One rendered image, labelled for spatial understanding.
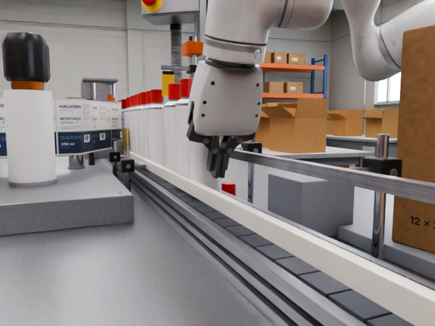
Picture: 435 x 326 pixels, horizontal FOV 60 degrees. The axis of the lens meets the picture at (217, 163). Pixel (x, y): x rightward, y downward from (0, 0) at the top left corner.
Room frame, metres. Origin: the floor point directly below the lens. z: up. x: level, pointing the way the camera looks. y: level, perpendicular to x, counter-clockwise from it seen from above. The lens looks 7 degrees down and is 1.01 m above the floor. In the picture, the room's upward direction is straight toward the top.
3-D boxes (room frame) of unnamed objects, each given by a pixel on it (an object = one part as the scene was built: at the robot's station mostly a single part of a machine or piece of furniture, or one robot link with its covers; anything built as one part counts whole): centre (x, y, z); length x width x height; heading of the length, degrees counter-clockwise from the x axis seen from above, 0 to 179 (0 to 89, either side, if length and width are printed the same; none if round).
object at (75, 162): (1.00, 0.38, 0.97); 0.05 x 0.05 x 0.19
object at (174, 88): (0.79, 0.09, 0.98); 0.05 x 0.05 x 0.20
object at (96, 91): (1.30, 0.40, 1.01); 0.14 x 0.13 x 0.26; 22
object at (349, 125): (5.42, -1.85, 0.97); 0.43 x 0.39 x 0.37; 104
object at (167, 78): (0.89, 0.12, 1.09); 0.03 x 0.01 x 0.06; 112
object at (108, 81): (1.29, 0.40, 1.14); 0.14 x 0.11 x 0.01; 22
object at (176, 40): (1.13, 0.12, 1.18); 0.04 x 0.04 x 0.21
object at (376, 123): (4.84, -2.10, 0.97); 0.44 x 0.42 x 0.37; 103
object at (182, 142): (0.71, 0.05, 0.98); 0.05 x 0.05 x 0.20
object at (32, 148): (0.76, 0.38, 1.03); 0.09 x 0.09 x 0.30
